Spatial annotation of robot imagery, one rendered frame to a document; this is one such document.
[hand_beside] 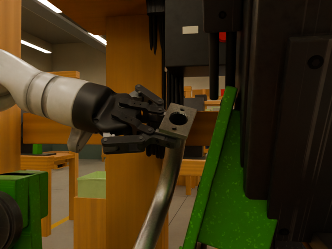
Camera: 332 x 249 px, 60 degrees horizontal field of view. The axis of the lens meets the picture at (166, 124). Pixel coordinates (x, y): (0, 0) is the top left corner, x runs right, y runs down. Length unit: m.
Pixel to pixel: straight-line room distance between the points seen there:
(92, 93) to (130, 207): 0.36
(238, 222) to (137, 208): 0.43
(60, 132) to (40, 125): 0.06
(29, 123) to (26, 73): 0.44
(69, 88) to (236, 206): 0.28
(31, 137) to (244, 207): 0.72
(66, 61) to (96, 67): 1.31
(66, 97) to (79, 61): 11.72
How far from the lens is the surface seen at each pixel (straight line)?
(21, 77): 0.49
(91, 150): 11.64
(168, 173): 0.46
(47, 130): 0.89
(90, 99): 0.42
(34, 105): 0.47
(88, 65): 11.92
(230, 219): 0.31
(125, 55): 0.71
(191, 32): 0.58
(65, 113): 0.44
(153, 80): 0.68
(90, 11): 0.73
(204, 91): 7.29
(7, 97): 0.54
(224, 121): 0.28
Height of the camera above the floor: 1.23
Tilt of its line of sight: 1 degrees up
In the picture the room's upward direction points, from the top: straight up
